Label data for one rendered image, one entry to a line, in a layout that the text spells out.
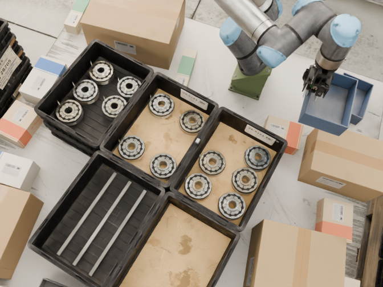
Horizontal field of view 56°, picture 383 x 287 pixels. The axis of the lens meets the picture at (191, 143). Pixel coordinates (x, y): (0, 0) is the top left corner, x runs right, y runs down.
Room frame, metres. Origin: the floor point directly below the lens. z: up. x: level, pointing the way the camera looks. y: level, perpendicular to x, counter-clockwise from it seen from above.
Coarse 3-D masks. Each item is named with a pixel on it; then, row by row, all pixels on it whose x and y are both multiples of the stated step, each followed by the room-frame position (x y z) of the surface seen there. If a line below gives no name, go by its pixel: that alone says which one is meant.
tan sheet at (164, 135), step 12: (180, 108) 0.71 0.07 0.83; (192, 108) 0.72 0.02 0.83; (144, 120) 0.63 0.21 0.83; (156, 120) 0.64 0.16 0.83; (168, 120) 0.65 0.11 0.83; (132, 132) 0.57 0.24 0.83; (144, 132) 0.58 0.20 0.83; (156, 132) 0.59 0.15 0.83; (168, 132) 0.60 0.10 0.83; (180, 132) 0.61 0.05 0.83; (156, 144) 0.54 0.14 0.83; (168, 144) 0.55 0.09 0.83; (180, 144) 0.55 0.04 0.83; (120, 156) 0.46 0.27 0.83; (144, 156) 0.48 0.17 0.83; (180, 156) 0.50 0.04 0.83; (144, 168) 0.43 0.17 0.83; (168, 180) 0.40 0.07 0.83
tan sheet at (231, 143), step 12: (216, 132) 0.63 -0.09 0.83; (228, 132) 0.64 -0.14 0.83; (240, 132) 0.65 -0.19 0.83; (216, 144) 0.58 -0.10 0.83; (228, 144) 0.59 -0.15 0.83; (240, 144) 0.59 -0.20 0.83; (252, 144) 0.60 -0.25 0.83; (228, 156) 0.54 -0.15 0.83; (240, 156) 0.54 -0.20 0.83; (192, 168) 0.46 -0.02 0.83; (228, 168) 0.48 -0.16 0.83; (216, 180) 0.43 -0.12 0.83; (228, 180) 0.44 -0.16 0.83; (216, 192) 0.38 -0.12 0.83; (252, 192) 0.40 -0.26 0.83; (204, 204) 0.33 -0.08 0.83; (216, 204) 0.33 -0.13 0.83
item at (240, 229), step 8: (216, 112) 0.67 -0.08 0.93; (232, 112) 0.68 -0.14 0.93; (248, 120) 0.66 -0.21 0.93; (208, 128) 0.60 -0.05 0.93; (256, 128) 0.63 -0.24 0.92; (264, 128) 0.63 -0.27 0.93; (272, 136) 0.61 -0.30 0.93; (200, 144) 0.53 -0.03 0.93; (192, 152) 0.49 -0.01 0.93; (280, 152) 0.55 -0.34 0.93; (184, 168) 0.43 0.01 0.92; (272, 168) 0.48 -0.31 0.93; (176, 176) 0.39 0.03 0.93; (264, 184) 0.41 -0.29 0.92; (176, 192) 0.33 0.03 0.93; (192, 200) 0.31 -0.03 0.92; (256, 200) 0.35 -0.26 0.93; (200, 208) 0.29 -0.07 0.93; (208, 208) 0.29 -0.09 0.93; (216, 216) 0.27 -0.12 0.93; (248, 216) 0.28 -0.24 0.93; (232, 224) 0.25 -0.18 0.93
